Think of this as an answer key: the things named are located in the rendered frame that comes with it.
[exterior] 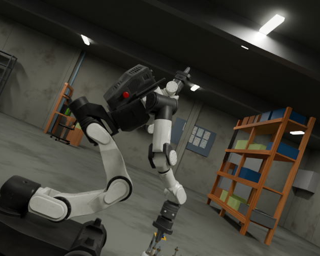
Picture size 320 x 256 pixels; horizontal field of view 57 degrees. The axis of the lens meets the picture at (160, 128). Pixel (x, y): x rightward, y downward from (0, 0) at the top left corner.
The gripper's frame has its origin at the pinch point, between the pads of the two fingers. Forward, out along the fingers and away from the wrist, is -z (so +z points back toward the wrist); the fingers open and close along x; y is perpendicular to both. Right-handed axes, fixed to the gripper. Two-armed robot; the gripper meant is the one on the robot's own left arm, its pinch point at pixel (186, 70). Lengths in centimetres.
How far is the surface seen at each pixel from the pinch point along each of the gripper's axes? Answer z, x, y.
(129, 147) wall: -28, -502, -711
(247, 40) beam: -184, -68, -183
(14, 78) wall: 7, -887, -441
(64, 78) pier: -90, -756, -503
